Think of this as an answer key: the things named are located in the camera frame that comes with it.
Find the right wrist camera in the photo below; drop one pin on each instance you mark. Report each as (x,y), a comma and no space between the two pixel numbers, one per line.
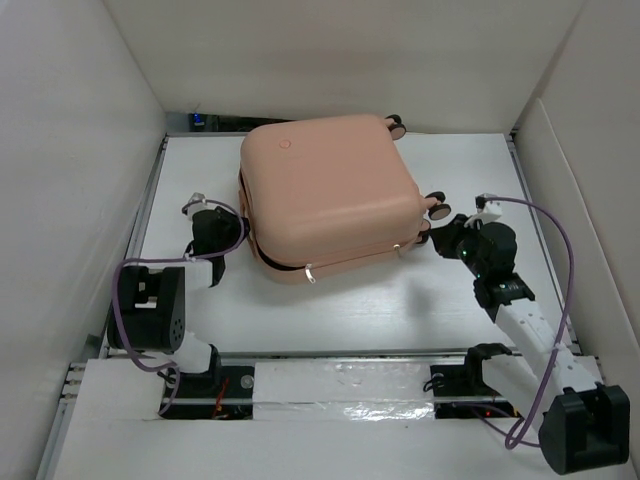
(488,210)

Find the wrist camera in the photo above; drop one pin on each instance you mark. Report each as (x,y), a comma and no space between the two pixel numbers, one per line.
(488,210)
(196,203)

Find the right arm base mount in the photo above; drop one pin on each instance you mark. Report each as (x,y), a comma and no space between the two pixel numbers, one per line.
(459,391)

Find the pink hard-shell suitcase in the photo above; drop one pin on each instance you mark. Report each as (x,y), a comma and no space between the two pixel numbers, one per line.
(328,195)

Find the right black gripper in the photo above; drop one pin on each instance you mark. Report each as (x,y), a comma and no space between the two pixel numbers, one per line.
(445,236)

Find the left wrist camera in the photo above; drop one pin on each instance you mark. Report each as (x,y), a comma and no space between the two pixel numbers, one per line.
(196,203)

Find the background electronics box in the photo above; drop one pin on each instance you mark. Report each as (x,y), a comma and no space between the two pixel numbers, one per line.
(198,122)

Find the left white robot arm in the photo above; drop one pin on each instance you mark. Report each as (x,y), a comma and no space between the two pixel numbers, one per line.
(148,306)

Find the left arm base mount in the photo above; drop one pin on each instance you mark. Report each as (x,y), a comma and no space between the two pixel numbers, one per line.
(224,392)

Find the aluminium rail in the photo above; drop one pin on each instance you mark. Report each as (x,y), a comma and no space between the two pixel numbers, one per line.
(342,381)

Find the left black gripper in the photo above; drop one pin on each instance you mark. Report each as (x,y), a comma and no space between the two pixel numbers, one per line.
(233,223)

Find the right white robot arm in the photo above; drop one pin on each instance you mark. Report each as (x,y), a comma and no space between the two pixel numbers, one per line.
(581,423)

